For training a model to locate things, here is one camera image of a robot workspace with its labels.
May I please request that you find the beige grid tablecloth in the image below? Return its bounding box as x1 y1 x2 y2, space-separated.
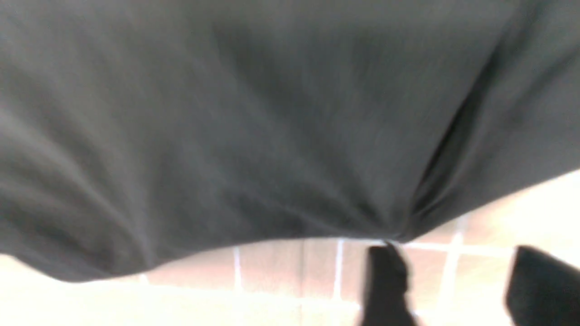
1 172 580 326

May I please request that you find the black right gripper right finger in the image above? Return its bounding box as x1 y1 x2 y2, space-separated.
505 245 580 326

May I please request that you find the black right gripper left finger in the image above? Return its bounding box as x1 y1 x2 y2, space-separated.
360 243 417 326

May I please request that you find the dark gray long-sleeved shirt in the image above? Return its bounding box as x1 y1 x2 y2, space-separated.
0 0 580 283

